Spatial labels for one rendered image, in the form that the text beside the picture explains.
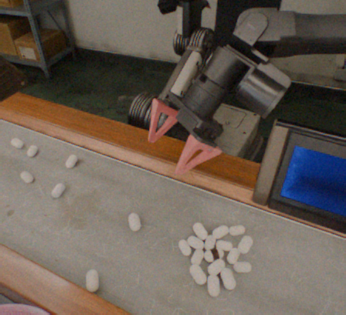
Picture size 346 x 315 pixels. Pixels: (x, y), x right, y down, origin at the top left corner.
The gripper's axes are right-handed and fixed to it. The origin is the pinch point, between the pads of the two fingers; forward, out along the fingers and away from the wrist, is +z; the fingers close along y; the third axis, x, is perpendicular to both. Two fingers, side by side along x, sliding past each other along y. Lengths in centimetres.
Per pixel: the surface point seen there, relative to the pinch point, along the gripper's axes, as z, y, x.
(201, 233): 9.9, -8.8, -11.7
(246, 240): 5.8, -14.3, -16.6
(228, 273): 10.2, -17.6, -11.2
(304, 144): -15.0, -23.4, 11.8
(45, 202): 27.0, 15.7, 5.9
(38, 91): 75, 208, -53
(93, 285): 23.4, -8.0, 4.6
